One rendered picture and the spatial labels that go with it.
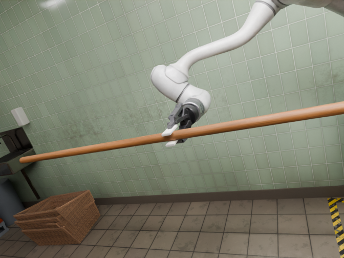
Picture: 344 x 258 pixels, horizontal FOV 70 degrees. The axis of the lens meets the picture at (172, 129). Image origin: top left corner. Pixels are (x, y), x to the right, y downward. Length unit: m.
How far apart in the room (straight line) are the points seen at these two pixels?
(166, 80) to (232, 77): 0.96
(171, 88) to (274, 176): 1.44
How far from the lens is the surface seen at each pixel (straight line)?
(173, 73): 1.04
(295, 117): 0.69
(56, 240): 2.92
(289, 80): 1.92
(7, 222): 4.06
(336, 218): 2.18
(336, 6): 1.15
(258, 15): 1.14
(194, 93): 1.03
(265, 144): 2.09
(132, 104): 2.28
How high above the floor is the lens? 1.45
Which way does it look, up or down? 17 degrees down
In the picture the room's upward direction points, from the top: 19 degrees counter-clockwise
